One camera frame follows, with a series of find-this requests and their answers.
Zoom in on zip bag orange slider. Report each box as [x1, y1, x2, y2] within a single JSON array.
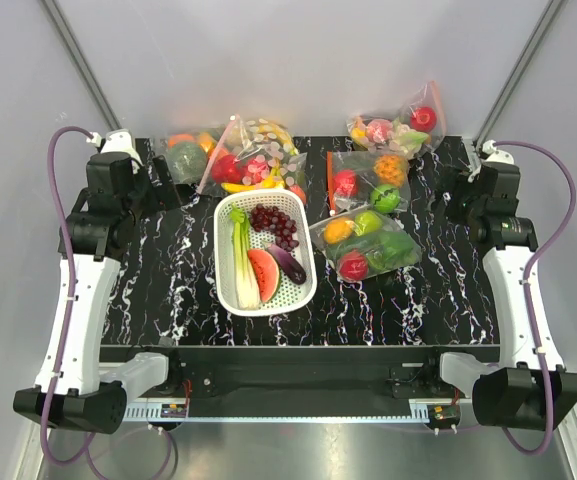
[[326, 151, 411, 215]]

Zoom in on fake pineapple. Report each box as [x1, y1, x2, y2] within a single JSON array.
[[373, 155, 409, 188]]

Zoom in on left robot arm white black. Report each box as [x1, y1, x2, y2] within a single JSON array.
[[13, 129, 184, 434]]

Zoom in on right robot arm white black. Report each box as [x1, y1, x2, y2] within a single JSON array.
[[421, 140, 577, 433]]

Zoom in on zip bag with broccoli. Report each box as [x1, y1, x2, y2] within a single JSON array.
[[153, 127, 224, 184]]

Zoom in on fake green pepper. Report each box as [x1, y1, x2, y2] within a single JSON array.
[[370, 184, 401, 214]]

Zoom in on polka dot bag back right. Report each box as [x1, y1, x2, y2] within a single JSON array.
[[346, 81, 447, 160]]

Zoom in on zip bag lower right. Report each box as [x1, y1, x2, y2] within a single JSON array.
[[309, 207, 422, 283]]

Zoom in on polka dot bag bananas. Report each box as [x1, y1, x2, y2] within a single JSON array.
[[197, 115, 307, 202]]

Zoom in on fake red apple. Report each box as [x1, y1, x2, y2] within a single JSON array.
[[333, 169, 358, 197]]

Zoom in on purple fake grapes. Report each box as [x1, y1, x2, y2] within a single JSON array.
[[249, 204, 299, 252]]

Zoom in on fake red pomegranate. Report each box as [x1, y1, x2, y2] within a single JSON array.
[[337, 250, 369, 283]]

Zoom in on fake watermelon slice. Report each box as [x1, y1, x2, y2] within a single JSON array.
[[247, 249, 280, 303]]

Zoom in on fake celery stalk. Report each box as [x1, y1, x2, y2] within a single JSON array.
[[229, 205, 261, 310]]

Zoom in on fake purple eggplant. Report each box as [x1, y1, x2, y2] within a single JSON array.
[[266, 244, 307, 285]]

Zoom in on white plastic basket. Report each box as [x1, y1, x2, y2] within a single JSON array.
[[214, 189, 317, 317]]

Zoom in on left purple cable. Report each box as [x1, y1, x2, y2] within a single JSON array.
[[39, 125, 174, 476]]

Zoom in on purple cable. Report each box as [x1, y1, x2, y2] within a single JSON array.
[[39, 125, 174, 476], [492, 140, 577, 455]]

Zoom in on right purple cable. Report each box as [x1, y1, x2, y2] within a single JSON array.
[[492, 140, 577, 455]]

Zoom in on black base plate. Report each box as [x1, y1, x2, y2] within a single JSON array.
[[98, 344, 500, 419]]

